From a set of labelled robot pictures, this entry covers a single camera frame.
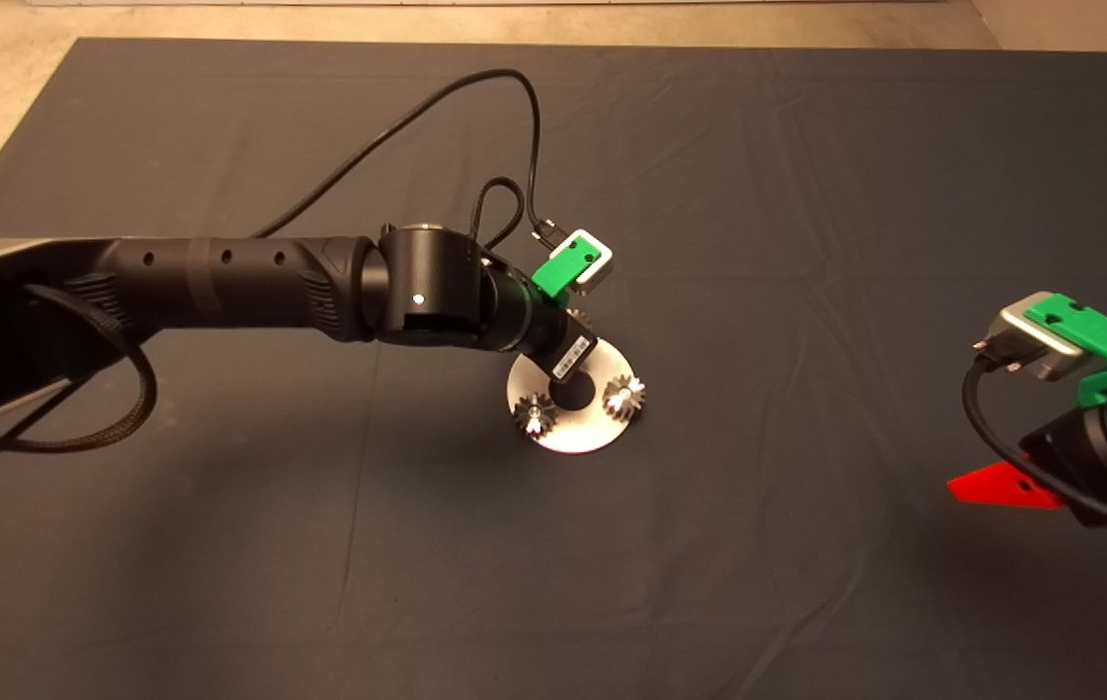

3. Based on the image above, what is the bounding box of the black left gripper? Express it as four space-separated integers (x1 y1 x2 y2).
536 313 601 386

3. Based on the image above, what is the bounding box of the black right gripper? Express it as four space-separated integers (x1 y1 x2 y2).
947 413 1107 532

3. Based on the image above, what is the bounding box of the round metal carrier plate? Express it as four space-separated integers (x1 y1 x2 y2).
506 335 640 456

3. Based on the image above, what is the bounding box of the dark grey table cloth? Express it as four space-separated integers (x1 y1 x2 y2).
0 39 1107 700

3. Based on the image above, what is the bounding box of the green left camera mount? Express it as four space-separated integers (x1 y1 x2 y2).
532 233 605 298

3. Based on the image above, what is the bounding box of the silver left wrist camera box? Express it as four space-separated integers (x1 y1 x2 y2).
558 228 614 291

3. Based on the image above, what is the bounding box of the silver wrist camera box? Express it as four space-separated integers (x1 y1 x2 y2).
973 292 1096 383
558 228 614 291

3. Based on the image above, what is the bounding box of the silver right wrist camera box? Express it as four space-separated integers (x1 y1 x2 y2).
973 292 1096 383

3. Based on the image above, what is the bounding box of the thin braided black left cable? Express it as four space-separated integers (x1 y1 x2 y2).
468 177 527 256

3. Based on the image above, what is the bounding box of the smooth black left camera cable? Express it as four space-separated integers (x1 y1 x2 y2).
252 70 562 244

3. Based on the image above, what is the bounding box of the thick braided left arm hose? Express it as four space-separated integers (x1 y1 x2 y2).
0 282 158 455

